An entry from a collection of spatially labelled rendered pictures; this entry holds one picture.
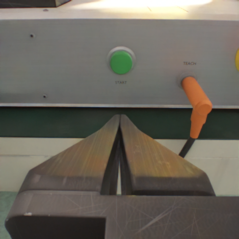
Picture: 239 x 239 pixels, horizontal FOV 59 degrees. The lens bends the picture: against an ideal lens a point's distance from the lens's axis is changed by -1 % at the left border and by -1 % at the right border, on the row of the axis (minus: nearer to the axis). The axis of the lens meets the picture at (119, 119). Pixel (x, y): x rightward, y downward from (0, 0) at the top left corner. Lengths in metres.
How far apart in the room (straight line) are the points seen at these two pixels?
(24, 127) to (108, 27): 0.14
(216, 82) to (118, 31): 0.12
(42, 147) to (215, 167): 0.19
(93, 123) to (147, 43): 0.10
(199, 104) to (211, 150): 0.07
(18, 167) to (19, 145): 0.04
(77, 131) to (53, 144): 0.03
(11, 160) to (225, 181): 0.25
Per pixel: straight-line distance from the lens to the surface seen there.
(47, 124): 0.25
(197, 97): 0.19
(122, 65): 0.22
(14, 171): 0.29
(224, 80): 0.26
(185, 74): 0.23
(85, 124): 0.24
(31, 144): 0.24
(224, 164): 0.27
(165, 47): 0.22
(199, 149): 0.24
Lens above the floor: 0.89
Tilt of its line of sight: 34 degrees down
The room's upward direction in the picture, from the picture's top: straight up
